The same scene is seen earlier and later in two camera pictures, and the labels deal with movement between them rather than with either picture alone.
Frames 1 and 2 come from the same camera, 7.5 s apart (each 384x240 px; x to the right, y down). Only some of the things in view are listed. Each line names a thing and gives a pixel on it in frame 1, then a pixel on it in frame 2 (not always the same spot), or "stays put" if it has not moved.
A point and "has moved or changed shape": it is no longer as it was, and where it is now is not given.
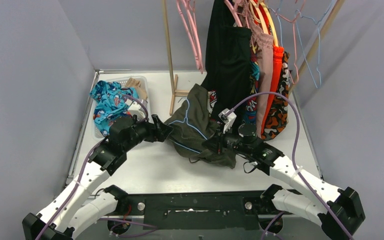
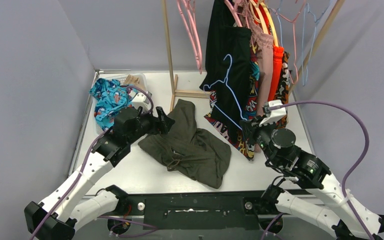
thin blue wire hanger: x=186 y=118 -> x=225 y=81
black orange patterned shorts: x=275 y=124 stays put
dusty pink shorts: x=263 y=43 stays put
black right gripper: x=216 y=143 -> x=251 y=126
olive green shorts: x=192 y=126 has moved or changed shape
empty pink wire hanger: x=295 y=41 stays put
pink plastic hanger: x=186 y=8 stays put
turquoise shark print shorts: x=110 y=106 stays put
